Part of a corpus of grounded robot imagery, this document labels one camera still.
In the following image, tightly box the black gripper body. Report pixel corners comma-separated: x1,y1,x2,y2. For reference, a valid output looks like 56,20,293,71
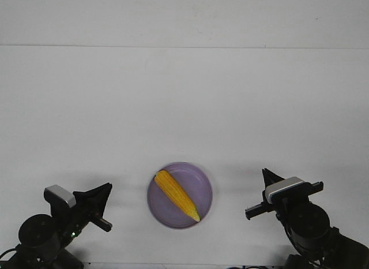
245,181,323,220
51,201,112,237

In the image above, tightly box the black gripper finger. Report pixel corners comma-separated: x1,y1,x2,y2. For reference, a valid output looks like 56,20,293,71
86,184,113,218
272,172,284,184
73,182,111,207
262,168,274,200

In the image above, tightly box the yellow corn cob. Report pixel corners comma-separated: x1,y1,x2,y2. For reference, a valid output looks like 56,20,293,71
154,170,201,222

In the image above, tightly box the purple round plate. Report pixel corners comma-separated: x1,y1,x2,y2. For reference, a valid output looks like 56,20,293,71
147,162,213,230

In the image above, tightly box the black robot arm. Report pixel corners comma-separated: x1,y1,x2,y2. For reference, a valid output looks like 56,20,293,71
245,168,368,268
1,183,112,268

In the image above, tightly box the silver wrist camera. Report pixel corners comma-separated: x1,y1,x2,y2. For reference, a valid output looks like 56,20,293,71
43,185,76,208
265,177,304,204

